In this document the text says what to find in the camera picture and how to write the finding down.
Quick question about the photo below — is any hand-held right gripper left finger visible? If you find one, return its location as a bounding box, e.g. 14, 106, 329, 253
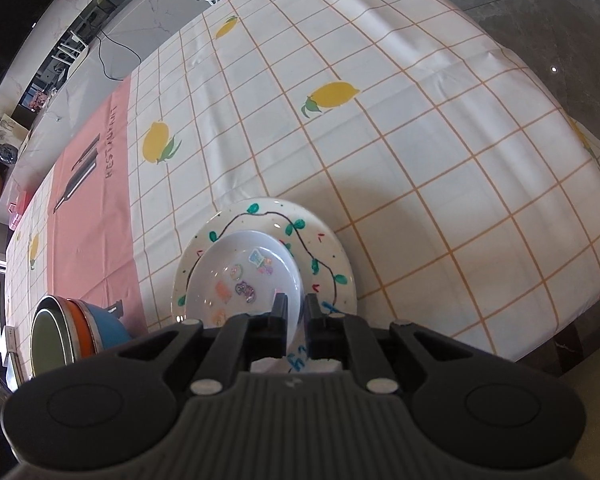
117, 293, 289, 396

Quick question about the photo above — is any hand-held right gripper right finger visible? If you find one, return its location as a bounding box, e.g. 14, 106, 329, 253
304, 293, 485, 395

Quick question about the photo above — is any small plate with stickers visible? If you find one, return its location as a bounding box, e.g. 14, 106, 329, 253
186, 230, 303, 348

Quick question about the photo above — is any white fruit-painted plate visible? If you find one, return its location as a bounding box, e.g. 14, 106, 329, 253
172, 197, 358, 374

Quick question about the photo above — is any blue bowl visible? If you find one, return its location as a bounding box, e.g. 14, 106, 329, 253
67, 300, 131, 356

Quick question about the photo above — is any steel bowl with orange outside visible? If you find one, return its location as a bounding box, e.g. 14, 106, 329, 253
30, 296, 99, 376

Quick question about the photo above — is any green ceramic bowl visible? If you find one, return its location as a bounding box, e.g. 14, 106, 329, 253
31, 301, 76, 376

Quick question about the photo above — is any checked lemon-print tablecloth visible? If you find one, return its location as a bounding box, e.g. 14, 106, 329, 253
2, 0, 600, 366

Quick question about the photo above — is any dark wooden table leg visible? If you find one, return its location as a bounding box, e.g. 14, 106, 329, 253
545, 320, 588, 376

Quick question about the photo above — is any pink plastic basket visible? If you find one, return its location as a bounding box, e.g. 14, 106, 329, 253
7, 190, 36, 228

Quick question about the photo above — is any white greeting card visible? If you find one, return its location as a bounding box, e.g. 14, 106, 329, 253
0, 112, 31, 143

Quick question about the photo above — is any white router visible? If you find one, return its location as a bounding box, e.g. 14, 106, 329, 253
52, 35, 91, 66

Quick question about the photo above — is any black flat television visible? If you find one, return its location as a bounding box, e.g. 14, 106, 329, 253
0, 0, 146, 98

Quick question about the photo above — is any black cable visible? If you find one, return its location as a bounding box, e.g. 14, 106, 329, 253
97, 30, 143, 81

